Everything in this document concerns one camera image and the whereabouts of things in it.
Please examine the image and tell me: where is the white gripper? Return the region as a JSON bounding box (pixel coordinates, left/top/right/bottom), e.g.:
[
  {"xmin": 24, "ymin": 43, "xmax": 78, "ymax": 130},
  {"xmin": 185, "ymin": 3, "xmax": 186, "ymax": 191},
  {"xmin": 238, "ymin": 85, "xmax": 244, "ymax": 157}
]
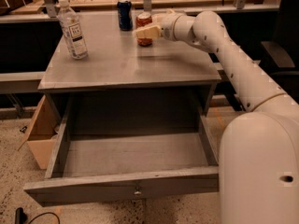
[{"xmin": 133, "ymin": 9, "xmax": 186, "ymax": 41}]

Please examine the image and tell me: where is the red coke can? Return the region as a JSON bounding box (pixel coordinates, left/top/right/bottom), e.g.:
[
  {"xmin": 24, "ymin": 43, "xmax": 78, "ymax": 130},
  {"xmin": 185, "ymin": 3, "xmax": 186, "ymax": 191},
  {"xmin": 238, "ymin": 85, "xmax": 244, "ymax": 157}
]
[{"xmin": 135, "ymin": 11, "xmax": 154, "ymax": 47}]

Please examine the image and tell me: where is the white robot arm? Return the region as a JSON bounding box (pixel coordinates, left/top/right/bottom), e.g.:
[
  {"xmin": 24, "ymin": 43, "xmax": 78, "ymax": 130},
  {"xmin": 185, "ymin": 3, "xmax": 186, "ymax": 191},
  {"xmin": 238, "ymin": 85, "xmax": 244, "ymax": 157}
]
[{"xmin": 134, "ymin": 10, "xmax": 299, "ymax": 224}]

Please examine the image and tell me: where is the blue soda can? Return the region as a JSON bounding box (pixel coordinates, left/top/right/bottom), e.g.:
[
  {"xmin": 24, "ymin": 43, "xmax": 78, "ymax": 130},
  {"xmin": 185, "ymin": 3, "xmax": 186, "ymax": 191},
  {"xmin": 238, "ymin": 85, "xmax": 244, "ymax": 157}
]
[{"xmin": 117, "ymin": 0, "xmax": 133, "ymax": 31}]

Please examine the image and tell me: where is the grey open top drawer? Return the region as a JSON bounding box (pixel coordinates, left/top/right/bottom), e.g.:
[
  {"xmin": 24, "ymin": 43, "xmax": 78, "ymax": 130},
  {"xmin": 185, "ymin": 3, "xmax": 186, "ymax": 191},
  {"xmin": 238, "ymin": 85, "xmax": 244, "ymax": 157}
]
[{"xmin": 24, "ymin": 95, "xmax": 219, "ymax": 206}]

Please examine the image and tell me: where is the grey cabinet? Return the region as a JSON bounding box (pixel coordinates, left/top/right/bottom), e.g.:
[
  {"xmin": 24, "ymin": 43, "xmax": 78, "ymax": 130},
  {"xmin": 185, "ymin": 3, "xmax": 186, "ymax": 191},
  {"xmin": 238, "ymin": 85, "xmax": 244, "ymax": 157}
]
[{"xmin": 39, "ymin": 12, "xmax": 220, "ymax": 137}]

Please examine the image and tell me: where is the clear plastic water bottle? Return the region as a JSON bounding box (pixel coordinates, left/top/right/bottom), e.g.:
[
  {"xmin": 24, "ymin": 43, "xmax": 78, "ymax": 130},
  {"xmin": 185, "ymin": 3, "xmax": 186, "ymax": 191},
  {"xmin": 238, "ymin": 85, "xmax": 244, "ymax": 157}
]
[{"xmin": 57, "ymin": 0, "xmax": 88, "ymax": 60}]

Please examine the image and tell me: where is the black office chair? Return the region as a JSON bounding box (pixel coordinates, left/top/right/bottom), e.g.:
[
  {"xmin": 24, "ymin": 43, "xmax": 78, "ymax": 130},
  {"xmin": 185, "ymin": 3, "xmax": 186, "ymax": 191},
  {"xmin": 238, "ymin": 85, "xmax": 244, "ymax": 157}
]
[{"xmin": 260, "ymin": 0, "xmax": 299, "ymax": 102}]

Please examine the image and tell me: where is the cardboard box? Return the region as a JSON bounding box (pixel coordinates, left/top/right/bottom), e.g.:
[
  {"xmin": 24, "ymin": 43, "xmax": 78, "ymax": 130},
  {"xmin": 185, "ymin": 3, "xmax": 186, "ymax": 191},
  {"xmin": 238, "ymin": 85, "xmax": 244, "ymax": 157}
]
[{"xmin": 18, "ymin": 96, "xmax": 59, "ymax": 170}]

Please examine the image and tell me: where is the black cable with plug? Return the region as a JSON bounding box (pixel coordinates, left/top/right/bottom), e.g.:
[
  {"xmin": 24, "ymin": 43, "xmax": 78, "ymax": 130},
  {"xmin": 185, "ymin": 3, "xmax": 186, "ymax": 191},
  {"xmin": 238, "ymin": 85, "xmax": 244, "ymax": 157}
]
[{"xmin": 14, "ymin": 207, "xmax": 61, "ymax": 224}]

